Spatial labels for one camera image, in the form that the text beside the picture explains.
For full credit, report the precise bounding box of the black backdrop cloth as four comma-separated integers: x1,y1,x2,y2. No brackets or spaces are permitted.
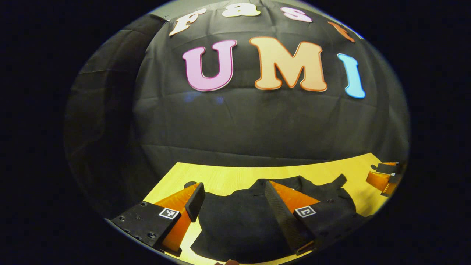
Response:
63,0,410,221

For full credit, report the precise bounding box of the black jacket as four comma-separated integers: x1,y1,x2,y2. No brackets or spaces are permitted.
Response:
191,174,368,264

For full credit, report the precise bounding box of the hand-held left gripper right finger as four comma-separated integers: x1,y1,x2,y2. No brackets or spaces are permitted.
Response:
264,180,363,255

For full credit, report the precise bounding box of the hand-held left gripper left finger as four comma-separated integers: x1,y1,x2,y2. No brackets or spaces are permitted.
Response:
110,182,206,257

